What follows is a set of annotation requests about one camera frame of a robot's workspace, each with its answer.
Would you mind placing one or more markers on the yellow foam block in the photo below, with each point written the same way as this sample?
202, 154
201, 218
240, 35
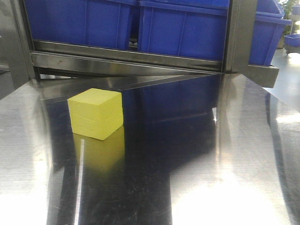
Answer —
96, 113

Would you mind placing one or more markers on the small blue bin background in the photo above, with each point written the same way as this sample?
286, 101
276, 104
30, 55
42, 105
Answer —
292, 40

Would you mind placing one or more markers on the blue plastic bin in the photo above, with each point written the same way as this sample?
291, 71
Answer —
179, 30
102, 23
268, 28

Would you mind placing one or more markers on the blue plastic bin left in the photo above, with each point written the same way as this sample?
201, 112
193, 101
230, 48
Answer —
102, 23

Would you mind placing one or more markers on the blue plastic bin right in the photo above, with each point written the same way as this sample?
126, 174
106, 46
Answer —
268, 28

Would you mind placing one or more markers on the blue plastic bin middle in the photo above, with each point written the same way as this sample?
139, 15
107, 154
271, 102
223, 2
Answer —
179, 30

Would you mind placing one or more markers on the stainless steel shelf frame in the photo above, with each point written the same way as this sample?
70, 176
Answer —
28, 59

